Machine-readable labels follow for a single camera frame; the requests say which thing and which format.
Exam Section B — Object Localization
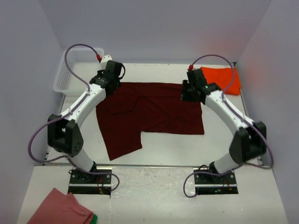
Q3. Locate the dark red t-shirt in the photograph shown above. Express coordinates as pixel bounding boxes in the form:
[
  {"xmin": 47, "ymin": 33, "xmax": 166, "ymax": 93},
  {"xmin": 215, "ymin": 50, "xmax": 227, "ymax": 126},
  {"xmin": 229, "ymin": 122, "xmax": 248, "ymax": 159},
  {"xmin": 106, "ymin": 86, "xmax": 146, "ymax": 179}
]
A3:
[{"xmin": 96, "ymin": 82, "xmax": 205, "ymax": 160}]

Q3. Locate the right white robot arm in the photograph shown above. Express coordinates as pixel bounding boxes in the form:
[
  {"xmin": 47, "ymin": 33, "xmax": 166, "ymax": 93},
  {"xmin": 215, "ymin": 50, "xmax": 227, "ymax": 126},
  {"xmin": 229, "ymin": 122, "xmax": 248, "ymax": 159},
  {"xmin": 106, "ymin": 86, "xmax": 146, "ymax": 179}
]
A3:
[{"xmin": 181, "ymin": 69, "xmax": 267, "ymax": 183}]

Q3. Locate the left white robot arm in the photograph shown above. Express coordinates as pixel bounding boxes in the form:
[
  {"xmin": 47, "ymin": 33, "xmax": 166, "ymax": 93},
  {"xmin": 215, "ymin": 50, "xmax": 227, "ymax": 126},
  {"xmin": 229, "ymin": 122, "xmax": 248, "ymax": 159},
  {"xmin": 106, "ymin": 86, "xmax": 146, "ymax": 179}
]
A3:
[{"xmin": 47, "ymin": 59, "xmax": 126, "ymax": 183}]

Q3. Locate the folded orange t-shirt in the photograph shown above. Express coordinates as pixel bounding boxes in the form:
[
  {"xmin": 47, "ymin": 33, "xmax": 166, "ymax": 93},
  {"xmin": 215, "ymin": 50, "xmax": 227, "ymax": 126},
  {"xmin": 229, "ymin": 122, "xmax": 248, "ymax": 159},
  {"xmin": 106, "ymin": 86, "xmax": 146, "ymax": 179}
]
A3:
[{"xmin": 201, "ymin": 67, "xmax": 241, "ymax": 96}]

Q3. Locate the white plastic basket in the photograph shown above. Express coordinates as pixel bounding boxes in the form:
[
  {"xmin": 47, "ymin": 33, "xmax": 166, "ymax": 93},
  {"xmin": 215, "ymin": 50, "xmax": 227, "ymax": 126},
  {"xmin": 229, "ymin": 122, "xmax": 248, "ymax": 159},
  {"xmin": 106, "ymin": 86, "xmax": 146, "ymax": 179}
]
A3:
[{"xmin": 53, "ymin": 46, "xmax": 99, "ymax": 97}]

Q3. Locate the pink folded t-shirt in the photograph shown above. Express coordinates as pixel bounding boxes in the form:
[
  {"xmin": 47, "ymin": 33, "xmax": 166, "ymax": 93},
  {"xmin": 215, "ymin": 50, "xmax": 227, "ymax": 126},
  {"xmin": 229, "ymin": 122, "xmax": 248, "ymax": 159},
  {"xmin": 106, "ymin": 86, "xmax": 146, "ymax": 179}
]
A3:
[{"xmin": 28, "ymin": 188, "xmax": 94, "ymax": 224}]

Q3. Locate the green cloth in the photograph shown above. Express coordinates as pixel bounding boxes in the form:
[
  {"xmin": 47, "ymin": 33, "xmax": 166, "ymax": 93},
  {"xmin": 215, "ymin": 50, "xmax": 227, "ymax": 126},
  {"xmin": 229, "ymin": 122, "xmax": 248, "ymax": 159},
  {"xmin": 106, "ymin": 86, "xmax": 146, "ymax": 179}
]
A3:
[{"xmin": 90, "ymin": 214, "xmax": 98, "ymax": 224}]

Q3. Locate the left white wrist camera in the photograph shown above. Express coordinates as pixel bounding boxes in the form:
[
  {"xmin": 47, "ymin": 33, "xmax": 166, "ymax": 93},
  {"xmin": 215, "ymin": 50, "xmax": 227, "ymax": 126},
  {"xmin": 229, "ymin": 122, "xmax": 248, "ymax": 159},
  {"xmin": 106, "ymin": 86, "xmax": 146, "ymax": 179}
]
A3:
[{"xmin": 96, "ymin": 54, "xmax": 112, "ymax": 70}]

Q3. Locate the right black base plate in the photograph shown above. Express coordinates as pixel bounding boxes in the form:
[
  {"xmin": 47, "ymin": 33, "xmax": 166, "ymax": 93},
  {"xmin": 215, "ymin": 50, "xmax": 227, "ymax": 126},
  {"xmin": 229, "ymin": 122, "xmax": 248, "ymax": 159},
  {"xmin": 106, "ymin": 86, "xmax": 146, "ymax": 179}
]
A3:
[{"xmin": 194, "ymin": 171, "xmax": 239, "ymax": 195}]

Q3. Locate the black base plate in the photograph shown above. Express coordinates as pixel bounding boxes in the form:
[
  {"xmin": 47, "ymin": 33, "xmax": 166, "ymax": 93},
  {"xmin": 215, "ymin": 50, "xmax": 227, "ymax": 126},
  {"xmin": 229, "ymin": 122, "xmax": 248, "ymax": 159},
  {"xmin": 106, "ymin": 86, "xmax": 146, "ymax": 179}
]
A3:
[
  {"xmin": 68, "ymin": 168, "xmax": 112, "ymax": 196},
  {"xmin": 194, "ymin": 171, "xmax": 239, "ymax": 195}
]

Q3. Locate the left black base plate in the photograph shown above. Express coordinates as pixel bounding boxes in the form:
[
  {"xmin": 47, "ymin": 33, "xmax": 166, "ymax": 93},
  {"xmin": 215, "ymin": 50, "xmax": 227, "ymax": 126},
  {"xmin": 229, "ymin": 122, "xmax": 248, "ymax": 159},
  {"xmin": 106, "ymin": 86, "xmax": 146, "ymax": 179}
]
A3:
[{"xmin": 68, "ymin": 168, "xmax": 112, "ymax": 196}]

